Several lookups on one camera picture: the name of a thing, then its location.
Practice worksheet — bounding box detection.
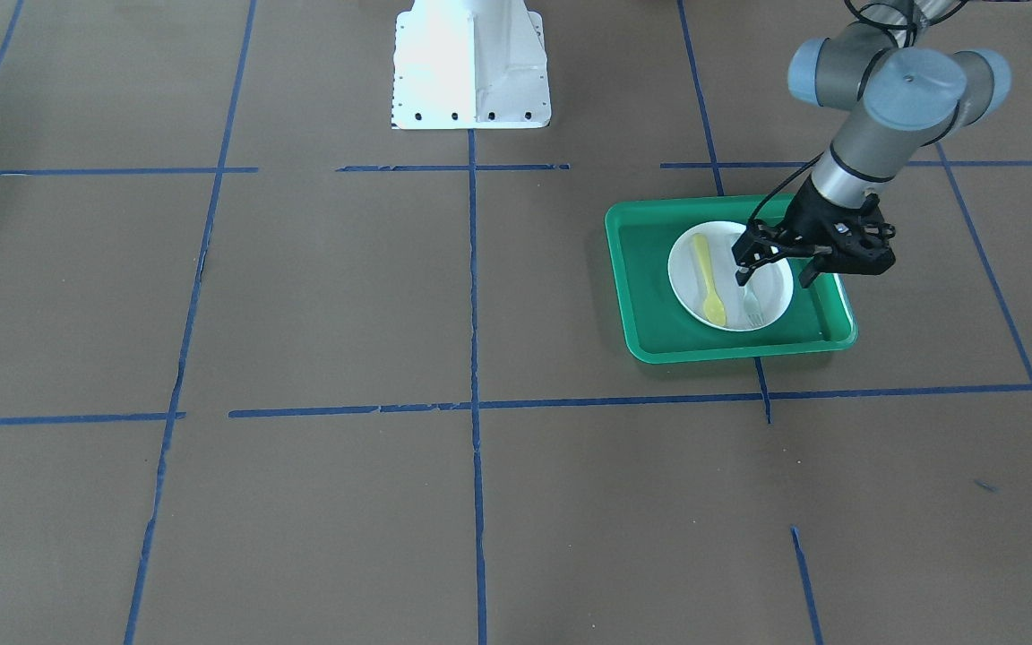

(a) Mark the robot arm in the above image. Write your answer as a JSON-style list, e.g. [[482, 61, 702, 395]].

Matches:
[[732, 1, 1012, 287]]

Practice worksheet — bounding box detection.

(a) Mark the pale green plastic fork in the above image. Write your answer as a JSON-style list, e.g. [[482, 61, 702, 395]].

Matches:
[[740, 283, 765, 330]]

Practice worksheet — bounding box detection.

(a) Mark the yellow plastic spoon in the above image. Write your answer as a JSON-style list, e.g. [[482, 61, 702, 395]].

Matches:
[[692, 234, 727, 328]]

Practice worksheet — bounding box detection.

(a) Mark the green plastic tray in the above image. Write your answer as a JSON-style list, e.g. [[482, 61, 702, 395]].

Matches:
[[605, 195, 859, 365]]

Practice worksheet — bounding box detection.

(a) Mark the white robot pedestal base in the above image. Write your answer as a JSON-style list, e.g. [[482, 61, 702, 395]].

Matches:
[[391, 1, 553, 131]]

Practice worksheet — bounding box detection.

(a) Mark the white round plate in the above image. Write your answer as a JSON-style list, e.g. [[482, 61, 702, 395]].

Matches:
[[667, 221, 795, 333]]

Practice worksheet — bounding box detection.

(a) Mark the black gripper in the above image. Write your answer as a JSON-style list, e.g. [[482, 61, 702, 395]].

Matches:
[[732, 179, 897, 288]]

